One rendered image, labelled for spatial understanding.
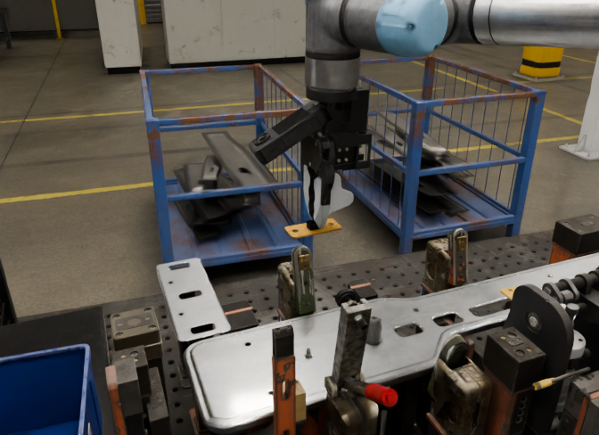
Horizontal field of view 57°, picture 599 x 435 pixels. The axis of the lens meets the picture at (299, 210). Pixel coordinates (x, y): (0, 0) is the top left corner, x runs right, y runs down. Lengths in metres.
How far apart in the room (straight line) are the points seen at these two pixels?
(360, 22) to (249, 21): 8.09
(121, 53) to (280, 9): 2.44
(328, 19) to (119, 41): 7.88
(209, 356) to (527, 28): 0.71
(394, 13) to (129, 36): 7.96
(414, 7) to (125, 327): 0.68
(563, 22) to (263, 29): 8.23
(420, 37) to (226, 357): 0.62
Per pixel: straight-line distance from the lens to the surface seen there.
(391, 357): 1.00
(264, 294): 1.68
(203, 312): 1.11
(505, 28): 0.73
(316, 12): 0.74
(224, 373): 0.97
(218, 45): 8.72
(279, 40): 8.92
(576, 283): 0.95
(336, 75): 0.75
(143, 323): 1.00
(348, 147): 0.80
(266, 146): 0.76
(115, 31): 8.54
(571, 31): 0.70
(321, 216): 0.82
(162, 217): 2.76
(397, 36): 0.66
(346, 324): 0.74
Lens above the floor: 1.64
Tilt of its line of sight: 25 degrees down
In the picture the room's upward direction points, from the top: straight up
